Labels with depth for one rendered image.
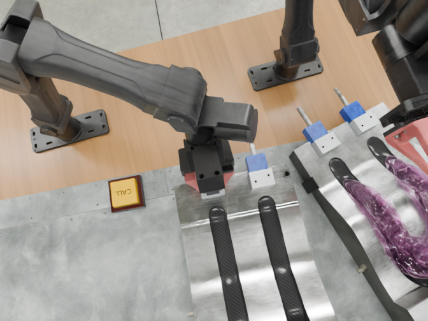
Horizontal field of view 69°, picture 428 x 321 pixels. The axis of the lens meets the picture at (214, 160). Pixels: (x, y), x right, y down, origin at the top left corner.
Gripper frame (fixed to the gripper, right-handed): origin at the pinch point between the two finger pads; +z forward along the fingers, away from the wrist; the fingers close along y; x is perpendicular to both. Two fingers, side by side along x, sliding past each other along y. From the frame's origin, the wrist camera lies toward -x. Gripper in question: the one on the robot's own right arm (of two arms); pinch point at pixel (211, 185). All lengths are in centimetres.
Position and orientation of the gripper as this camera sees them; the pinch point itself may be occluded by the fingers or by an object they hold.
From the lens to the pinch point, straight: 66.0
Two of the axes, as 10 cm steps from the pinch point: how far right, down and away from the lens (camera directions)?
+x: -1.5, -6.9, 7.1
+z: 1.2, 7.0, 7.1
